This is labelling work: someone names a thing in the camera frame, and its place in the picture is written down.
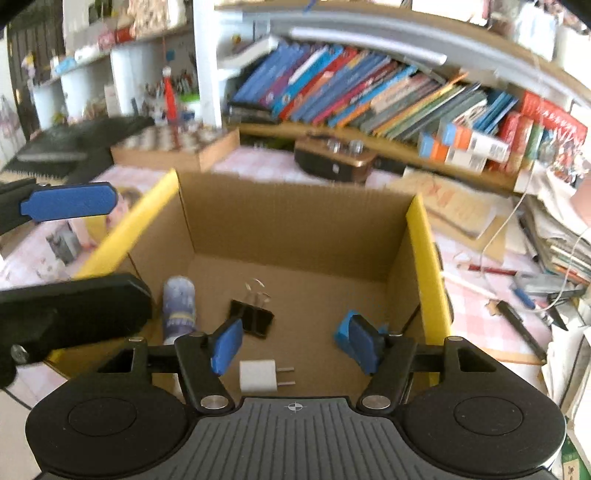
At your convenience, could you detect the pink plush toy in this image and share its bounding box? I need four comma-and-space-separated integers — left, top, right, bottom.
108, 185, 145, 222

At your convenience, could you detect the yellow cardboard box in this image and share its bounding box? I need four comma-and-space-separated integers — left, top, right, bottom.
46, 168, 455, 402

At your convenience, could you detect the orange and white small box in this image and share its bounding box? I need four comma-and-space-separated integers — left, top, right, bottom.
445, 124, 509, 174
418, 131, 455, 162

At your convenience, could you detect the red and white bottle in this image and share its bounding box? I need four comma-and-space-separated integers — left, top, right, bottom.
163, 67, 178, 123

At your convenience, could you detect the small brown box with knobs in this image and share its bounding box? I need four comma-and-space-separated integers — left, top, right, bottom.
294, 134, 377, 183

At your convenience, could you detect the white and blue bottle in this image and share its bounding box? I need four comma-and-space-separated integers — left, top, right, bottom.
161, 275, 198, 346

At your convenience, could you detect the black pen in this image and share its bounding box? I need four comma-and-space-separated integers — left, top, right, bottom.
496, 300, 548, 363

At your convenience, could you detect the black electronic keyboard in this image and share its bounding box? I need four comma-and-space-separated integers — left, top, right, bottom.
0, 115, 155, 185

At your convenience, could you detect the black binder clip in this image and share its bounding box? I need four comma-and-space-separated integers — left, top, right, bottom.
228, 278, 275, 340

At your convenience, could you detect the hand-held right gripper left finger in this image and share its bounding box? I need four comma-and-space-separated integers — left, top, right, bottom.
95, 318, 244, 414

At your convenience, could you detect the red pencil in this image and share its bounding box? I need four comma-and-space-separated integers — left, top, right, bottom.
457, 262, 518, 277

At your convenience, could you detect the grey toy truck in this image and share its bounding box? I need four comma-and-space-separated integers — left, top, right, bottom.
46, 228, 81, 266

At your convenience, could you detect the white jar with green lid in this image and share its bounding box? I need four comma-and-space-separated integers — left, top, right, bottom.
180, 92, 201, 121

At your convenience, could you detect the wooden chessboard box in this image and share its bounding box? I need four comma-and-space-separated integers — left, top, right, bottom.
111, 124, 241, 174

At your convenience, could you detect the row of small upright books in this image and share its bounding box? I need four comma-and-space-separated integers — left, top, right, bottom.
496, 111, 591, 185

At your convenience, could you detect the thick red book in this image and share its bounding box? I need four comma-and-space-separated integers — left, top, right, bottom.
521, 91, 589, 144

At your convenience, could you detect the stack of papers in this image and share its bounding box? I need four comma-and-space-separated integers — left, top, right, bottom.
517, 171, 591, 416

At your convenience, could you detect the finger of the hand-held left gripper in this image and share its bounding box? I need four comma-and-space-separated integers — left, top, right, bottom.
0, 179, 118, 237
0, 272, 153, 388

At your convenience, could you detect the blue pen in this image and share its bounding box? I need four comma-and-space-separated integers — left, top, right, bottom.
510, 286, 536, 310

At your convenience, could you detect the white wooden bookshelf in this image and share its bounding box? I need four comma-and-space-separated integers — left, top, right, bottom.
28, 0, 591, 195

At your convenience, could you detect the row of leaning picture books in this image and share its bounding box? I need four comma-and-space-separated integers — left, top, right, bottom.
228, 41, 520, 139

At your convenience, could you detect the brown cardboard sheet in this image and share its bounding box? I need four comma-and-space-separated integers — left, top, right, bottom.
402, 171, 509, 241

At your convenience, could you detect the white charger plug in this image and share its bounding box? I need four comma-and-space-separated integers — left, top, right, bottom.
239, 360, 296, 394

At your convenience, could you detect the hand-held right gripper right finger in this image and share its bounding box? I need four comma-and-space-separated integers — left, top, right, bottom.
347, 314, 499, 412

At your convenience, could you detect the green and white carton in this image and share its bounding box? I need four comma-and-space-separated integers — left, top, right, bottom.
561, 434, 591, 480

